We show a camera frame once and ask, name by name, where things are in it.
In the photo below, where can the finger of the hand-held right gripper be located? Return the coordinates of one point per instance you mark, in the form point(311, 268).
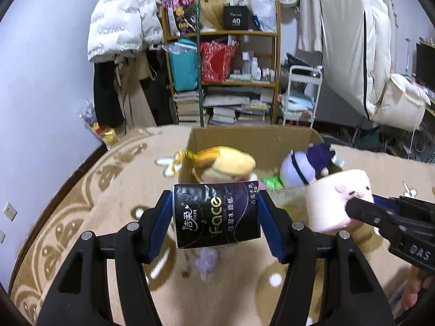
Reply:
point(387, 202)
point(370, 215)

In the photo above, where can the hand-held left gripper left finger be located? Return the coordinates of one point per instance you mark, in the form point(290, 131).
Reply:
point(163, 224)

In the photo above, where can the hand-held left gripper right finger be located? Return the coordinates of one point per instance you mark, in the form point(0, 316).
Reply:
point(272, 224)

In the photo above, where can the pink pig plush toy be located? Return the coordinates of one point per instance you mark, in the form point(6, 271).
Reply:
point(326, 203)

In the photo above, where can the black tissue pack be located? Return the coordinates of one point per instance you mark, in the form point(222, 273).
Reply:
point(217, 217)

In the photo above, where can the purple haired plush doll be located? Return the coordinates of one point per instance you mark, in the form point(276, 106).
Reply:
point(295, 169)

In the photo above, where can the yellow plush toy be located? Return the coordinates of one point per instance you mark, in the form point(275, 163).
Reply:
point(224, 159)

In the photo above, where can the cardboard box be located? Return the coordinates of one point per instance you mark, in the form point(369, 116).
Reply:
point(238, 139)

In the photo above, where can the person's right hand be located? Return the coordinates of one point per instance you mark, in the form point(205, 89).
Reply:
point(411, 292)

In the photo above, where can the lavender beaded charm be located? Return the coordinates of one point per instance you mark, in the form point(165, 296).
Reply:
point(205, 261)

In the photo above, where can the plastic bag of snacks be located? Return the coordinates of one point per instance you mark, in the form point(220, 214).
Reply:
point(102, 132)

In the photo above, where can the stack of books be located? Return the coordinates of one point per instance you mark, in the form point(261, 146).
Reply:
point(224, 112)

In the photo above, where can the light blue cloth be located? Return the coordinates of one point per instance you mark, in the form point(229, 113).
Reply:
point(299, 103)

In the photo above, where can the beige trench coat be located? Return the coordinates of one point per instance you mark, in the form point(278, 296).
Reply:
point(136, 102)

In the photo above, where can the green pole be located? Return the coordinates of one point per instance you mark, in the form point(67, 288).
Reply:
point(200, 102)

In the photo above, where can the black coat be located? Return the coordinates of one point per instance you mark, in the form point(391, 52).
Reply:
point(105, 98)

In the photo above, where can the white trolley cart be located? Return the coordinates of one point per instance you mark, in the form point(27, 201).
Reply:
point(290, 85)

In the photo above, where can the black monitor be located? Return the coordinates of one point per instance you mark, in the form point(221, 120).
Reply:
point(426, 64)

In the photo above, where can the teal paper bag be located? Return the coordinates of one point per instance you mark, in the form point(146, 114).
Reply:
point(183, 71)

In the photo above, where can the row of cosmetic bottles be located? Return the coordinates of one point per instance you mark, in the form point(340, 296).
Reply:
point(253, 68)

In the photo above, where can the wooden shelf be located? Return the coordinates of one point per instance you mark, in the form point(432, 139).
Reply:
point(278, 57)

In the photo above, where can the red paper bag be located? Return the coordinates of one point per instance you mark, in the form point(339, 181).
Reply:
point(215, 64)

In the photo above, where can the white puffer jacket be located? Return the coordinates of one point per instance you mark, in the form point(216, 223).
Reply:
point(115, 23)

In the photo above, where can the black box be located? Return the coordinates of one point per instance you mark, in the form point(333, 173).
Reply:
point(235, 18)

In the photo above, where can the black and pink printed bag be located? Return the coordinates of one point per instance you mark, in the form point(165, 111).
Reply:
point(180, 13)

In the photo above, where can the beige curtain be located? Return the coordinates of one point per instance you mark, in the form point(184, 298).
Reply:
point(306, 6)

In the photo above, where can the blond wig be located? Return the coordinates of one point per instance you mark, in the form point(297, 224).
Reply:
point(212, 13)

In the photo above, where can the white plastic bag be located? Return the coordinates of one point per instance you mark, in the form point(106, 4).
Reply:
point(263, 3)

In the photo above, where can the white wall socket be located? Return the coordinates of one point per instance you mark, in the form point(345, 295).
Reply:
point(2, 236)
point(10, 211)

